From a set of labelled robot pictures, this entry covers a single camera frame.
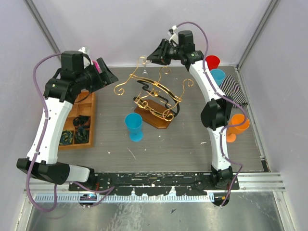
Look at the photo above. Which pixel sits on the clear wine glass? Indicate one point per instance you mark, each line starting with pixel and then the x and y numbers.
pixel 145 62

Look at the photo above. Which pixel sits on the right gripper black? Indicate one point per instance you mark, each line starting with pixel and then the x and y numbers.
pixel 159 56

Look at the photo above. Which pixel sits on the wooden compartment tray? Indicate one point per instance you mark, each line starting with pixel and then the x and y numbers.
pixel 85 104

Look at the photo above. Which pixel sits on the striped black white cloth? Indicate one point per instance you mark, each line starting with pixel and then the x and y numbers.
pixel 231 88

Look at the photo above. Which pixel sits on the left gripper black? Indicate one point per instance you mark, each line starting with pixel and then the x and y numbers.
pixel 107 77

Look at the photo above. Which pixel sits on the red wine glass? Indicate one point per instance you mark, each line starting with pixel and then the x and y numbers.
pixel 212 62

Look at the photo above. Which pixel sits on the rolled dark tie upper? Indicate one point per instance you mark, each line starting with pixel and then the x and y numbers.
pixel 81 121

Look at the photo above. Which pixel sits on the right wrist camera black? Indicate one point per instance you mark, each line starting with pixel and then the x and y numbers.
pixel 182 39

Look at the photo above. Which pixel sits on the pink wine glass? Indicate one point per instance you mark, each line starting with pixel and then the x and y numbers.
pixel 96 65

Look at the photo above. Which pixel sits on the orange wine glass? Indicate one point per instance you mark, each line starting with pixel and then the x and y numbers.
pixel 237 125

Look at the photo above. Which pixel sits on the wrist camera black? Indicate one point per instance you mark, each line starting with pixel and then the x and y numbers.
pixel 182 39
pixel 76 61

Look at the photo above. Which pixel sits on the rolled green patterned tie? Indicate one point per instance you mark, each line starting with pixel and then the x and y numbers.
pixel 66 138

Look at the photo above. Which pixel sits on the light blue wine glass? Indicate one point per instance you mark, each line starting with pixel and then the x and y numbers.
pixel 218 75

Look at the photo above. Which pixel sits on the blue wine glass front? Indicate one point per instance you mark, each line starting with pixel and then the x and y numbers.
pixel 133 122

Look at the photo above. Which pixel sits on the gold wire wine glass rack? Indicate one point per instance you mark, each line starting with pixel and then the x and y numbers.
pixel 156 104

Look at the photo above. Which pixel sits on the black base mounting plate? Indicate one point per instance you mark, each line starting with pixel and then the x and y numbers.
pixel 159 183

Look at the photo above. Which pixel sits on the aluminium front rail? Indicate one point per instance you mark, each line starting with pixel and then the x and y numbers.
pixel 244 182

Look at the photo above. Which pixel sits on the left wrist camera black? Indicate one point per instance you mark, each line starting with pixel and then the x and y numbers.
pixel 76 61

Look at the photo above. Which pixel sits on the rolled dark floral tie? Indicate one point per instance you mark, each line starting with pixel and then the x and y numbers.
pixel 82 135

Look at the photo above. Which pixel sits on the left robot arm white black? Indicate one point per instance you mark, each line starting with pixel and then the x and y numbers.
pixel 77 73

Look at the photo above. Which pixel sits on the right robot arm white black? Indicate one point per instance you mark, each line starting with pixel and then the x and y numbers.
pixel 217 110

